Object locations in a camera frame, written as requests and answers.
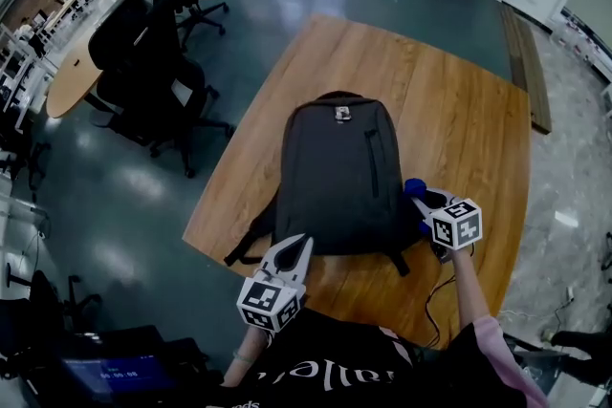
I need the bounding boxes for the person's right forearm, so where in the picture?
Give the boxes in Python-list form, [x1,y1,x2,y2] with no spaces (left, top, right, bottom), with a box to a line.
[448,247,493,331]

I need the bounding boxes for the person's black pink shirt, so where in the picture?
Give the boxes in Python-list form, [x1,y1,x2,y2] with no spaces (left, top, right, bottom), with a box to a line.
[205,308,551,408]

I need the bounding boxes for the blue cloth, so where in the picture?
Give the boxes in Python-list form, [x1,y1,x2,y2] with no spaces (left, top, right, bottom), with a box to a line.
[404,177,434,235]

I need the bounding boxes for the white metal shelf rack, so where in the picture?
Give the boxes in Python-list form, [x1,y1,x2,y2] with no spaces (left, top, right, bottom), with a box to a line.
[0,21,58,130]

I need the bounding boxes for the dark wooden plank platform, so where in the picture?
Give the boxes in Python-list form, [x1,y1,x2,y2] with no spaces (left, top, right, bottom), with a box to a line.
[499,0,554,135]

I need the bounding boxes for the black mesh office chair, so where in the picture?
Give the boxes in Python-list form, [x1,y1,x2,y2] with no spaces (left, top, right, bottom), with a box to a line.
[88,0,192,77]
[93,56,236,181]

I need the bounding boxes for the round wooden table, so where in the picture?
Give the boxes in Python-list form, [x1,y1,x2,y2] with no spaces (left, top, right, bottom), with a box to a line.
[45,0,125,119]

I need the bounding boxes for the person's left forearm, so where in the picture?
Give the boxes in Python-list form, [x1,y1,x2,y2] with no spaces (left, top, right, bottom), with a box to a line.
[222,327,272,388]

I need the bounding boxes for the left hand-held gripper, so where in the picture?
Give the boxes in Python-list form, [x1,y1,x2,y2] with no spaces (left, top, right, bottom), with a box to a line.
[236,233,316,333]

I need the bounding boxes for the grey backpack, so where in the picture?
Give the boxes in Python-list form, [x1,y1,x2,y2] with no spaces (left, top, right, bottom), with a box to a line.
[223,90,422,277]

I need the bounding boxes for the black swivel chair with armrests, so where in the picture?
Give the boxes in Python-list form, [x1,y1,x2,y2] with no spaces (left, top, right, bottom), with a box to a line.
[0,269,104,378]

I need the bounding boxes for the black tablet blue screen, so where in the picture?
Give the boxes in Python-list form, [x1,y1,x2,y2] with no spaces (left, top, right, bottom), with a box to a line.
[59,351,178,397]

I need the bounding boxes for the thin dark cable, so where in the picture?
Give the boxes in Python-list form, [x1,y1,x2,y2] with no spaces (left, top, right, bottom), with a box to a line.
[424,274,458,350]

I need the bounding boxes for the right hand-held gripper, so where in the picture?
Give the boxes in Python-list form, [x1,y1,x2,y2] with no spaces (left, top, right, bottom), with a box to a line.
[410,187,484,267]

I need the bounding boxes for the group of clear water bottles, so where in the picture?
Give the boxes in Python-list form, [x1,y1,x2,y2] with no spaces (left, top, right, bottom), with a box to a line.
[554,13,612,68]

